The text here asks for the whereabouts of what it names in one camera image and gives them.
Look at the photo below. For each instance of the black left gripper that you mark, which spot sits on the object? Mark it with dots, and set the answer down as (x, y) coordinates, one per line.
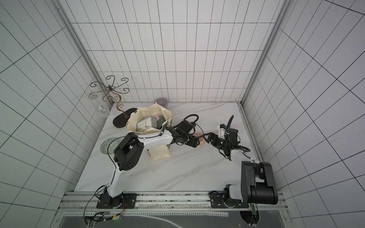
(193, 143)

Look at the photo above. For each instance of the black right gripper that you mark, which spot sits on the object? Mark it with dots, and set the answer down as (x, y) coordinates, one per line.
(213, 139)

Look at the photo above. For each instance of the orange rounded alarm clock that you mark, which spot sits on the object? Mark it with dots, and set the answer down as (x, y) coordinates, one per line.
(200, 138)

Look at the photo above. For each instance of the grey square alarm clock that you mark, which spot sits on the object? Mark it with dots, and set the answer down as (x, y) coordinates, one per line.
(146, 124)

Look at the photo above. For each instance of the cream canvas floral tote bag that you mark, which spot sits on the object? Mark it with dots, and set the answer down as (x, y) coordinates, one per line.
(159, 151)

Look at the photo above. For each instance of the green rectangular alarm clock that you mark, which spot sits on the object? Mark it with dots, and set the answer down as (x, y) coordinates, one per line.
(160, 122)

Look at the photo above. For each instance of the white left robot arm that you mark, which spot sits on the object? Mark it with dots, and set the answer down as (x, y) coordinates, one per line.
(129, 151)

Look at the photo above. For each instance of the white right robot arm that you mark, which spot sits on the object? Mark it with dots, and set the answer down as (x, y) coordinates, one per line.
(257, 184)

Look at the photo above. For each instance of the purple ceramic bowl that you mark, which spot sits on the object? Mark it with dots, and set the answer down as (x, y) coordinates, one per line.
(162, 102)

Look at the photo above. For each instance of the metal jewelry tree stand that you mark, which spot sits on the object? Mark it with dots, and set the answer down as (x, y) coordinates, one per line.
(113, 94)

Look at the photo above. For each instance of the green patterned coaster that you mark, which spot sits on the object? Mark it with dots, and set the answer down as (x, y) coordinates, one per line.
(109, 145)

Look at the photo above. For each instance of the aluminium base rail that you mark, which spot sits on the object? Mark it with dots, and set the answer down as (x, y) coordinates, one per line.
(160, 204)

